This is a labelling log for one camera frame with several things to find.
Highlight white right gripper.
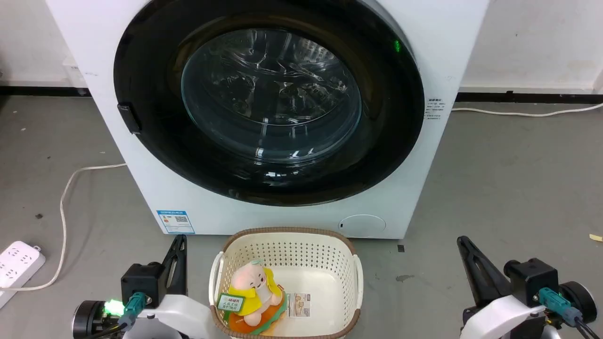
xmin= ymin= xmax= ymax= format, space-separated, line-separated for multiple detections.
xmin=456 ymin=235 xmax=598 ymax=339

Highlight small text warning sticker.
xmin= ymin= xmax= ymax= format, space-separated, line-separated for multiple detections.
xmin=426 ymin=97 xmax=444 ymax=121

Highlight teal gripper cable plug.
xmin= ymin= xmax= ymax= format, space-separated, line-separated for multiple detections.
xmin=117 ymin=291 xmax=148 ymax=331
xmin=533 ymin=287 xmax=603 ymax=339

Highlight white cable along wall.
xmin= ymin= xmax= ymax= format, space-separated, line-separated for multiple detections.
xmin=451 ymin=102 xmax=603 ymax=118

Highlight blue energy label sticker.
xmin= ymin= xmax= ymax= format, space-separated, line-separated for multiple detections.
xmin=156 ymin=210 xmax=196 ymax=235

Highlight green white doll tag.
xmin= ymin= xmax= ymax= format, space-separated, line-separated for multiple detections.
xmin=216 ymin=292 xmax=246 ymax=313

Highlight round white filter cover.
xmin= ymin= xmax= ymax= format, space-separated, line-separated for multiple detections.
xmin=338 ymin=214 xmax=387 ymax=238

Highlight cream laundry basket brown rim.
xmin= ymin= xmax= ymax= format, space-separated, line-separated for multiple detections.
xmin=209 ymin=227 xmax=364 ymax=339

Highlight white power strip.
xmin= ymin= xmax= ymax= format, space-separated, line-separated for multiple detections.
xmin=0 ymin=241 xmax=47 ymax=309

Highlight white front-load washing machine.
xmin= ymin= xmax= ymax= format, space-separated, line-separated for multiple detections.
xmin=45 ymin=0 xmax=490 ymax=240

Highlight pink plush doll yellow jacket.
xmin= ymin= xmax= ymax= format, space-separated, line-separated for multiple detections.
xmin=221 ymin=260 xmax=288 ymax=336

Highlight teal right gripper cable plug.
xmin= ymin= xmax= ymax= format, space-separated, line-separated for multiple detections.
xmin=533 ymin=287 xmax=603 ymax=339

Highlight teal left gripper cable plug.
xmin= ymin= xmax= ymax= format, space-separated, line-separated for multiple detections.
xmin=117 ymin=291 xmax=148 ymax=331

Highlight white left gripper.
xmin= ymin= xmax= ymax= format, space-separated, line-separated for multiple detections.
xmin=72 ymin=234 xmax=213 ymax=339

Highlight small printed basket label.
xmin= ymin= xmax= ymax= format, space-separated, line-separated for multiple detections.
xmin=286 ymin=292 xmax=312 ymax=318

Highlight white power strip cable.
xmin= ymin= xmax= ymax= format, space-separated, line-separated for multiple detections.
xmin=0 ymin=162 xmax=127 ymax=292

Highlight black round washer door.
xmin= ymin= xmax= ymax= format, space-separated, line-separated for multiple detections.
xmin=113 ymin=0 xmax=425 ymax=207

